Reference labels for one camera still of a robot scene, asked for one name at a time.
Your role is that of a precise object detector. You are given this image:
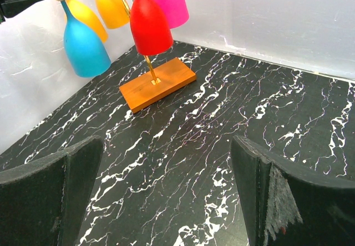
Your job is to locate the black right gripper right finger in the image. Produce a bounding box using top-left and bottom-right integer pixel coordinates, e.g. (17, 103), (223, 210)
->
(230, 135), (354, 245)

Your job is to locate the red wine glass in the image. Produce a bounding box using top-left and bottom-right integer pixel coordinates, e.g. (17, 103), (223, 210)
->
(130, 0), (173, 56)

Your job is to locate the orange-yellow wine glass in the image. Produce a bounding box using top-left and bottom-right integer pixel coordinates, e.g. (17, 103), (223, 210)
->
(95, 0), (129, 29)

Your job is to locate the yellow wine glass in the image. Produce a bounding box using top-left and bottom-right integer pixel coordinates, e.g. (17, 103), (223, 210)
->
(66, 0), (108, 43)

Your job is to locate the pink wine glass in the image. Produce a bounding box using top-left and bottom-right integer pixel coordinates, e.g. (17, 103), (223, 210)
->
(154, 0), (189, 29)

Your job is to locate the wooden rack base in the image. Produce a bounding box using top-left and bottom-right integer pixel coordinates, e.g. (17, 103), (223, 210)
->
(119, 58), (196, 113)

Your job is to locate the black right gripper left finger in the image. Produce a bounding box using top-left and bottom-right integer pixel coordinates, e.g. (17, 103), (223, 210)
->
(1, 135), (104, 245)

